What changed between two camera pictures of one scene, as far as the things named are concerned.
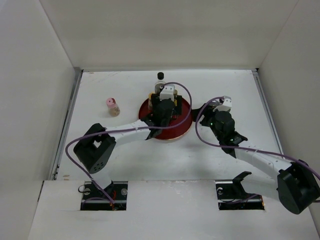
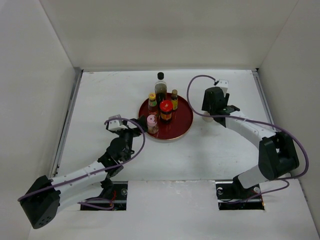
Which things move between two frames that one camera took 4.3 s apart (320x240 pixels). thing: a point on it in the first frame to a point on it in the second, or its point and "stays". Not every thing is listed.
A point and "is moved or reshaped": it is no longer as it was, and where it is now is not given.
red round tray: x=178 y=127 stays
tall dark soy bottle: x=160 y=83 stays
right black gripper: x=207 y=111 to x=206 y=105
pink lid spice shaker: x=114 y=109 is moved or reshaped
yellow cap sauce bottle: x=150 y=105 stays
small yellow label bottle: x=175 y=95 stays
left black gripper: x=156 y=100 to x=135 y=132
